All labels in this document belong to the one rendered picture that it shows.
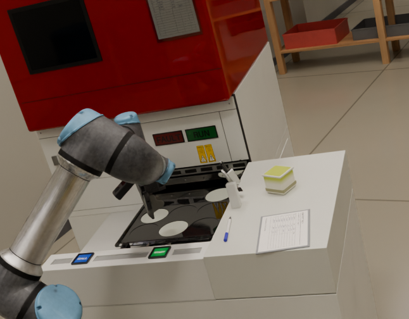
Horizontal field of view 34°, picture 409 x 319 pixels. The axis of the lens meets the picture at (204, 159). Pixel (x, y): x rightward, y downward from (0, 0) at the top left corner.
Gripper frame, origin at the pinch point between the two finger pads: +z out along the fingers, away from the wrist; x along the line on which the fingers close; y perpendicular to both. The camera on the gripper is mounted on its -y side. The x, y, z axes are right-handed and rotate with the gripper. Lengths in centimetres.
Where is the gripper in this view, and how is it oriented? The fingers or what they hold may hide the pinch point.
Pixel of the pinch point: (150, 216)
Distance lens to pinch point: 222.1
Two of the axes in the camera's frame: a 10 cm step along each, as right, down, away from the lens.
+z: 2.5, 9.0, 3.6
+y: 9.1, -3.4, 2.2
